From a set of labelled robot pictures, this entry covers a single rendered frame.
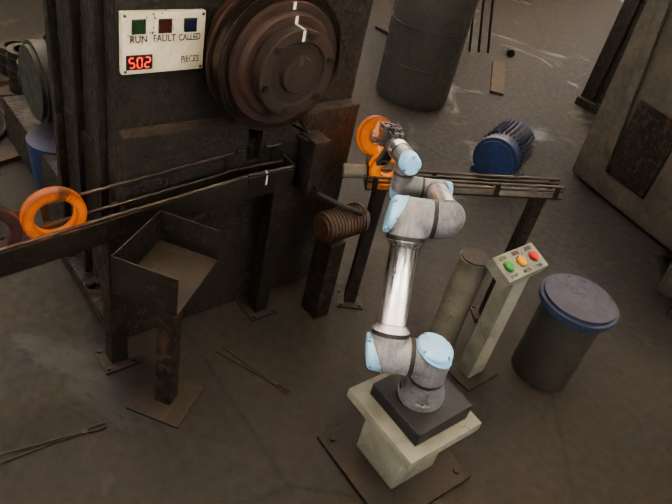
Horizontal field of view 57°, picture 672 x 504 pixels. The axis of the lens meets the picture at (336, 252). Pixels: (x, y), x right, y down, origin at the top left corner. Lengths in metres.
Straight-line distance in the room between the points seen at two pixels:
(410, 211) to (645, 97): 2.70
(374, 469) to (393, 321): 0.62
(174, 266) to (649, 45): 3.21
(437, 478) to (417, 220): 0.96
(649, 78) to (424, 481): 2.90
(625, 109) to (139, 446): 3.42
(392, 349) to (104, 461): 1.00
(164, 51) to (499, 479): 1.83
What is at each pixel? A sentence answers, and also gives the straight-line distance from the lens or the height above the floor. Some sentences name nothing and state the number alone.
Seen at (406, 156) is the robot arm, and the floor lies 0.90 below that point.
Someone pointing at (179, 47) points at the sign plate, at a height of 1.13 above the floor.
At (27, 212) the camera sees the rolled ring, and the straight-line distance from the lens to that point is 1.96.
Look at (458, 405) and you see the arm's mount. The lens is 2.07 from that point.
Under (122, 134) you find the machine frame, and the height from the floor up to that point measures 0.87.
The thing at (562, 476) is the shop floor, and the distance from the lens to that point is 2.58.
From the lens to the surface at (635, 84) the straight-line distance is 4.32.
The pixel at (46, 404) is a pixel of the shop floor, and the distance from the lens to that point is 2.39.
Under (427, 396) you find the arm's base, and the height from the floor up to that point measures 0.42.
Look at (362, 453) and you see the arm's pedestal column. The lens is 2.29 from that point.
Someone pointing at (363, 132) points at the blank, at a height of 0.82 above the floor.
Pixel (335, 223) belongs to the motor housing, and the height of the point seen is 0.52.
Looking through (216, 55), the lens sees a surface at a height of 1.14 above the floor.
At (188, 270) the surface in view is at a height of 0.60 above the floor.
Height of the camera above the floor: 1.85
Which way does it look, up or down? 36 degrees down
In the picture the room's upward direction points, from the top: 14 degrees clockwise
